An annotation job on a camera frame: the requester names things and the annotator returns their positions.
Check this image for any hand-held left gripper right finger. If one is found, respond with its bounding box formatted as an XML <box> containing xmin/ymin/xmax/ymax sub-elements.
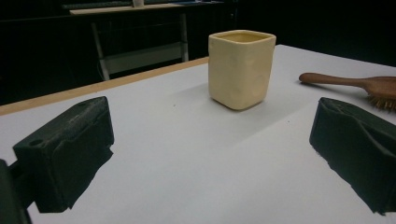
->
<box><xmin>308</xmin><ymin>96</ymin><xmax>396</xmax><ymax>216</ymax></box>

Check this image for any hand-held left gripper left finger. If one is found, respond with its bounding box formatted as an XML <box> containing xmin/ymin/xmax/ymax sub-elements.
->
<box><xmin>12</xmin><ymin>95</ymin><xmax>115</xmax><ymax>214</ymax></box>

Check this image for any cream square ceramic cup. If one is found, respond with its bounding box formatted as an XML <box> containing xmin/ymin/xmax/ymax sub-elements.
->
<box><xmin>207</xmin><ymin>29</ymin><xmax>277</xmax><ymax>111</ymax></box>

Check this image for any wooden hairbrush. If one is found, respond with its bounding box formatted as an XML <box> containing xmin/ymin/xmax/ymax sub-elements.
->
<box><xmin>298</xmin><ymin>72</ymin><xmax>396</xmax><ymax>112</ymax></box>

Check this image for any background table with metal legs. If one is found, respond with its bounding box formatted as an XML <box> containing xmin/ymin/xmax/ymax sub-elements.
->
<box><xmin>68</xmin><ymin>0</ymin><xmax>225</xmax><ymax>82</ymax></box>

